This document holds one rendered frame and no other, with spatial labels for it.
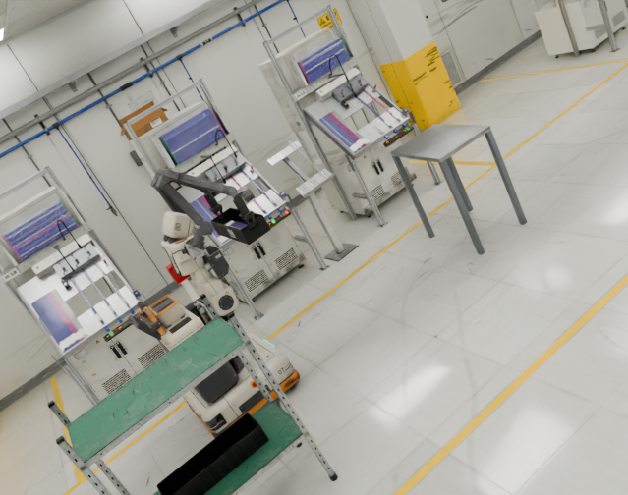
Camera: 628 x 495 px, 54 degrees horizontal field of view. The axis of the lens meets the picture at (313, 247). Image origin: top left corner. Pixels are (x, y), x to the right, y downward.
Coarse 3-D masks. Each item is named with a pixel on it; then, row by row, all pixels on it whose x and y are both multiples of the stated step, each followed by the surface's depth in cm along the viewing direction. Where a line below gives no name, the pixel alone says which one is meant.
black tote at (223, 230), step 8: (232, 208) 427; (224, 216) 430; (232, 216) 433; (256, 216) 393; (216, 224) 417; (248, 224) 379; (256, 224) 381; (264, 224) 384; (224, 232) 412; (232, 232) 395; (240, 232) 380; (248, 232) 379; (256, 232) 382; (264, 232) 384; (240, 240) 391; (248, 240) 380; (256, 240) 382
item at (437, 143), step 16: (432, 128) 483; (448, 128) 464; (464, 128) 448; (480, 128) 432; (416, 144) 467; (432, 144) 449; (448, 144) 433; (464, 144) 422; (496, 144) 432; (400, 160) 481; (432, 160) 427; (448, 160) 497; (496, 160) 436; (448, 176) 422; (464, 192) 509; (512, 192) 445; (416, 208) 499; (464, 208) 433
